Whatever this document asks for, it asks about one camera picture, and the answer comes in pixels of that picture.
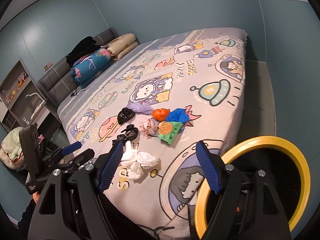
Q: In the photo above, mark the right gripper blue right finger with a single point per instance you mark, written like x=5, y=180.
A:
x=211, y=165

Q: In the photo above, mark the black clothing pile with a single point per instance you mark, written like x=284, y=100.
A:
x=86, y=46

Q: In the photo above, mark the person's left hand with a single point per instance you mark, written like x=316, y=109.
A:
x=36, y=197

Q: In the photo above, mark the black plastic bag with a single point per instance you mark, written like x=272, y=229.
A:
x=125, y=115

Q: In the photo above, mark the black bin with yellow rim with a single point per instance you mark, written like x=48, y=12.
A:
x=266, y=186

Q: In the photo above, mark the white plastic bag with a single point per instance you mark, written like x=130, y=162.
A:
x=136, y=161

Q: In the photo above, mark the bed with cartoon space sheet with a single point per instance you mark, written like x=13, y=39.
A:
x=175, y=91

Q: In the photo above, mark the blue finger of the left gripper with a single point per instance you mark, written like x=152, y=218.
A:
x=71, y=148

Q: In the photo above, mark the purple foam net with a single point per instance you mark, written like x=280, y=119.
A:
x=140, y=108

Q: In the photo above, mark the pink tissue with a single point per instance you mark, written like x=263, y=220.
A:
x=148, y=128

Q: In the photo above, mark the green snack packet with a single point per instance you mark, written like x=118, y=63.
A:
x=167, y=131

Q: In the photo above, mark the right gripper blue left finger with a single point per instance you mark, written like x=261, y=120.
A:
x=108, y=164

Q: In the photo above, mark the bedside shelf cabinet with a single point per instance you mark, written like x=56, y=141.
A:
x=23, y=104

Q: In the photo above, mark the grey padded headboard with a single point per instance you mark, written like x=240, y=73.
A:
x=57, y=84

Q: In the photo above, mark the orange tangerine peel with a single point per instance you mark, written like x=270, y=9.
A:
x=160, y=114

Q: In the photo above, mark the blue floral pillow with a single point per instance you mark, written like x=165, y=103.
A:
x=86, y=70

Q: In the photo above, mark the blue plastic bag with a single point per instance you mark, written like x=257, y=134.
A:
x=178, y=115

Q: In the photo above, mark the light green crumpled bedding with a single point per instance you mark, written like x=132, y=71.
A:
x=11, y=150

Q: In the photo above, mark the beige folded pillow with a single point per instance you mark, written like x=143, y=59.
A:
x=121, y=46

